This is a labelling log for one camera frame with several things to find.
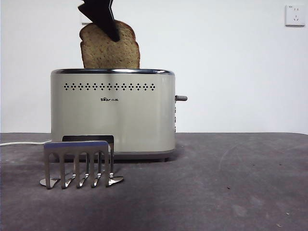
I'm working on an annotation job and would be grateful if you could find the brown wholemeal bread slice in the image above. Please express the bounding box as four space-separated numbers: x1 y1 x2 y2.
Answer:
79 20 141 70

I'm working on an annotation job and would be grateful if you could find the cream toaster with chrome top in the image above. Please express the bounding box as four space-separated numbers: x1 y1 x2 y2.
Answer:
50 68 177 162

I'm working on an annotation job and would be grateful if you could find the silver metal toast rack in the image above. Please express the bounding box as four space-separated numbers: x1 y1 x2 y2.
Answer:
39 134 125 190

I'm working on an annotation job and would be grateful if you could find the white power cable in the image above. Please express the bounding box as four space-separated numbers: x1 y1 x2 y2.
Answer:
0 139 52 147

